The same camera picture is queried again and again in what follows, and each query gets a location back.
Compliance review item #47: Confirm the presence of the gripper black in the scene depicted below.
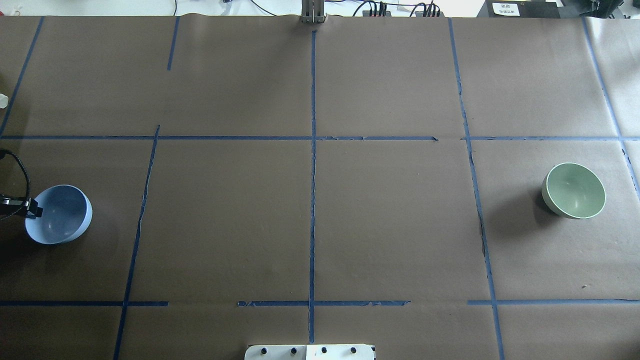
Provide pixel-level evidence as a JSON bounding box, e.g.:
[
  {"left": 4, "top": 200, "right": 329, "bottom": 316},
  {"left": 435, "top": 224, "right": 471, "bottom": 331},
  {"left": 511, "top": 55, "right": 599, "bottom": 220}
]
[{"left": 0, "top": 194, "right": 44, "bottom": 219}]

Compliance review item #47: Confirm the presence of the blue bowl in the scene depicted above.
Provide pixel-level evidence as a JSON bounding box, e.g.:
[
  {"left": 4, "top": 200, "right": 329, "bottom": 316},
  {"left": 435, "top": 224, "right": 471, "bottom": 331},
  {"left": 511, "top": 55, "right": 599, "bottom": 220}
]
[{"left": 24, "top": 184, "right": 93, "bottom": 245}]

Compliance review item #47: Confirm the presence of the green bowl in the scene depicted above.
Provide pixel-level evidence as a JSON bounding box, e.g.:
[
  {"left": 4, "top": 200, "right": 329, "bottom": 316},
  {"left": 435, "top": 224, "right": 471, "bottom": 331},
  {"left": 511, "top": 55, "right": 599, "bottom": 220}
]
[{"left": 541, "top": 162, "right": 607, "bottom": 220}]

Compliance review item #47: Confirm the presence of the orange black connector far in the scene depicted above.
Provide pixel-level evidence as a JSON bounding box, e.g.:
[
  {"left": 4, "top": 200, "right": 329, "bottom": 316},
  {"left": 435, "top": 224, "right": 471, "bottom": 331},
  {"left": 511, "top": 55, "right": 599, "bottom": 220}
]
[{"left": 352, "top": 0, "right": 391, "bottom": 18}]

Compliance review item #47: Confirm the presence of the orange black connector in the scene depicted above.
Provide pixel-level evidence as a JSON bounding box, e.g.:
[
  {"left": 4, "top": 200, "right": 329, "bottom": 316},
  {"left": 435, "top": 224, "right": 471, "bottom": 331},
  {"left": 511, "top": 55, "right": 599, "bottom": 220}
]
[
  {"left": 409, "top": 1, "right": 442, "bottom": 18},
  {"left": 352, "top": 0, "right": 391, "bottom": 18}
]

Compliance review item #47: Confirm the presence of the orange black connector near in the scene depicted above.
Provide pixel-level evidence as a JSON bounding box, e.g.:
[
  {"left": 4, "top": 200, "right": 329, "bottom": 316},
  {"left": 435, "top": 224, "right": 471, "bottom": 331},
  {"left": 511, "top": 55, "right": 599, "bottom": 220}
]
[{"left": 409, "top": 1, "right": 442, "bottom": 18}]

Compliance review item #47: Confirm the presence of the black power supply box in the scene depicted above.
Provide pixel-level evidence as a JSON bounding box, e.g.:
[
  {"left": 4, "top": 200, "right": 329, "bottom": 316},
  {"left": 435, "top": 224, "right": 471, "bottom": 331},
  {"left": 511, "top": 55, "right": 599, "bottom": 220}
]
[{"left": 476, "top": 0, "right": 561, "bottom": 19}]

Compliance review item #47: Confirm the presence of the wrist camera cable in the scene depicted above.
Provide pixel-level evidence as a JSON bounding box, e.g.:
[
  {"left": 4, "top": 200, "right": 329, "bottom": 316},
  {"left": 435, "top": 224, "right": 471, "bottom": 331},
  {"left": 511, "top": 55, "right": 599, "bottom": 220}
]
[{"left": 0, "top": 149, "right": 32, "bottom": 201}]

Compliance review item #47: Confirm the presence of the white camera pole with base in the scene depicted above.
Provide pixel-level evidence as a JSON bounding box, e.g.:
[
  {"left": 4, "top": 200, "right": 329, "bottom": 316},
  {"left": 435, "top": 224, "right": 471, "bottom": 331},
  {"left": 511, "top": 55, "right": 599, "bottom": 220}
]
[{"left": 244, "top": 343, "right": 377, "bottom": 360}]

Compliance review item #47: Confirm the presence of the aluminium frame post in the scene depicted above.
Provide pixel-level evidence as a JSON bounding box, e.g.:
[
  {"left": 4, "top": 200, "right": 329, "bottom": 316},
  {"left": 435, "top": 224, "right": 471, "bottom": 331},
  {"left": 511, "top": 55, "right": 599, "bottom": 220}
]
[{"left": 300, "top": 0, "right": 327, "bottom": 24}]

